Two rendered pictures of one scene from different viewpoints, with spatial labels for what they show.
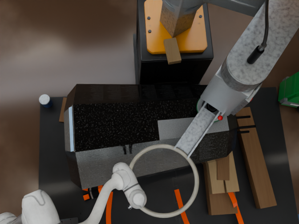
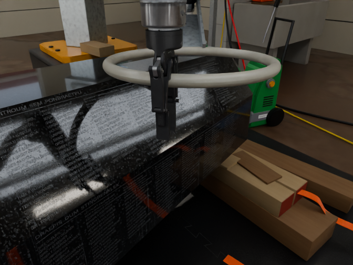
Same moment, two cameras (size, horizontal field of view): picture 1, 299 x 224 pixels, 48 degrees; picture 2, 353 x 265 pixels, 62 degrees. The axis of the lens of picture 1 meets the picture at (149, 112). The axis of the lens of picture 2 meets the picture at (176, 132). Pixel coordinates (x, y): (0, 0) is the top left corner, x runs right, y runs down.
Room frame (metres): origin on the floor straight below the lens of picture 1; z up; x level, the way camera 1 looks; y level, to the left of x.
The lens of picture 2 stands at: (-0.55, 0.20, 1.19)
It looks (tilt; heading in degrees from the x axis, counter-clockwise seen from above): 29 degrees down; 336
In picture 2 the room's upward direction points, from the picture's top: straight up
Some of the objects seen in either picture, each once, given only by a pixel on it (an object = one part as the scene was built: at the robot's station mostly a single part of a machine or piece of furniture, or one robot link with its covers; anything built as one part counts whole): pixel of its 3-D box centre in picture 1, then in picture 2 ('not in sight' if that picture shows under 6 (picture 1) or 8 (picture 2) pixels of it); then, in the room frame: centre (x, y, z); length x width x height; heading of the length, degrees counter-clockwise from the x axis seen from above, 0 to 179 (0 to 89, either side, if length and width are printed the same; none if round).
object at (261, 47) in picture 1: (256, 53); not in sight; (0.78, -0.44, 1.82); 0.04 x 0.04 x 0.17
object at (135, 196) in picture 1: (136, 197); not in sight; (0.04, -0.02, 1.23); 0.13 x 0.11 x 0.16; 40
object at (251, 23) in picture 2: not in sight; (278, 36); (2.68, -2.77, 0.43); 1.30 x 0.62 x 0.86; 108
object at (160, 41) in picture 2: not in sight; (164, 51); (0.02, -0.03, 1.05); 0.08 x 0.07 x 0.09; 140
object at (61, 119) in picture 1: (66, 110); not in sight; (0.75, 0.80, 0.02); 0.25 x 0.10 x 0.01; 5
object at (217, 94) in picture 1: (236, 75); not in sight; (0.85, -0.48, 1.36); 0.36 x 0.22 x 0.45; 156
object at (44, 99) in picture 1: (46, 101); not in sight; (0.78, 1.00, 0.08); 0.10 x 0.10 x 0.13
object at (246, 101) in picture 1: (242, 102); not in sight; (0.67, -0.52, 1.41); 0.08 x 0.03 x 0.28; 156
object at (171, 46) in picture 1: (172, 50); (96, 48); (1.20, -0.08, 0.81); 0.20 x 0.10 x 0.05; 23
